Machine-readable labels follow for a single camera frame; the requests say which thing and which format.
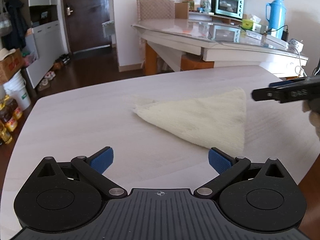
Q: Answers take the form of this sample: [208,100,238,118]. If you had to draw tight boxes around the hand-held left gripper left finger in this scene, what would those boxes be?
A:
[32,147,128,200]

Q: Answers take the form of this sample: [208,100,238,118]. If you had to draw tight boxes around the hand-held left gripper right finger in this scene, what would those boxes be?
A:
[194,147,288,200]

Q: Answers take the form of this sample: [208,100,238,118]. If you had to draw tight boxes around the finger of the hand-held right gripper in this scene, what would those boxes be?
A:
[251,86,284,103]
[269,79,300,87]

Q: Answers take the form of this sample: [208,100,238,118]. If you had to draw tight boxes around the cream towel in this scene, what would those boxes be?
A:
[131,87,247,153]

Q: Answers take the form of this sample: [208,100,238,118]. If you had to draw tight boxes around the person's right hand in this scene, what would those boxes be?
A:
[302,102,320,141]

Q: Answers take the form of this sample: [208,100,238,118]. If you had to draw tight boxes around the white power strip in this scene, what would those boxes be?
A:
[287,39,305,50]

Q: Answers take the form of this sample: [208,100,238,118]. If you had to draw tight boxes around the white flat box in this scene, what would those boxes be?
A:
[265,34,289,50]

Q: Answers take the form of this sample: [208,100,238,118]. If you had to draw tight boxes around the green tissue box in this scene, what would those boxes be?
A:
[242,15,262,32]

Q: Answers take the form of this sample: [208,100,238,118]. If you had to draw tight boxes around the blue thermos flask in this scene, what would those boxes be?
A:
[265,0,287,39]

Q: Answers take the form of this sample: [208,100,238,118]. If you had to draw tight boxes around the glass-top side table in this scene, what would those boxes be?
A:
[131,17,309,77]

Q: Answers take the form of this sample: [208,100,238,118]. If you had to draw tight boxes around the mint toaster oven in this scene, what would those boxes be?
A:
[205,0,244,20]

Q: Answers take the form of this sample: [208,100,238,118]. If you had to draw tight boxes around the white plastic bucket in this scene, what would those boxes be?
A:
[3,71,32,110]

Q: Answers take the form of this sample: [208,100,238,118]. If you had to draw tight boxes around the white red carton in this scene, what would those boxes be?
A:
[200,0,213,13]

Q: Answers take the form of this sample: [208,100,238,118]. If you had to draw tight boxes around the small brown cardboard box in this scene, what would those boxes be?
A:
[174,2,189,19]

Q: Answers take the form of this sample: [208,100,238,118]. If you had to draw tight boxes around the colourful cloth heap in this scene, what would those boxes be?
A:
[22,50,38,67]

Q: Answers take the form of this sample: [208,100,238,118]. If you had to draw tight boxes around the white grey cabinet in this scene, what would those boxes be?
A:
[25,0,69,89]

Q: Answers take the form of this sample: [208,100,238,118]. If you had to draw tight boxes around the large printed cardboard box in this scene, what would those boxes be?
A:
[0,49,25,85]

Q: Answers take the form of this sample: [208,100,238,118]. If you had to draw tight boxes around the dark brown door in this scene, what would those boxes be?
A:
[61,0,113,55]

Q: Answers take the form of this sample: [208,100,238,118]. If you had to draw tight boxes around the straw hat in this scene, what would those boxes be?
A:
[0,48,17,61]

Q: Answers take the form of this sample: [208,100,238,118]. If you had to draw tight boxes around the dark hanging coat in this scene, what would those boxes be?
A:
[5,0,29,52]

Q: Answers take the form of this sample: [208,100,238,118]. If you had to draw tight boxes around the grey hanging bag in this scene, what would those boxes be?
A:
[0,0,13,37]

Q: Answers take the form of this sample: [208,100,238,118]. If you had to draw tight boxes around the white cables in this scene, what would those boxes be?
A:
[292,47,308,78]

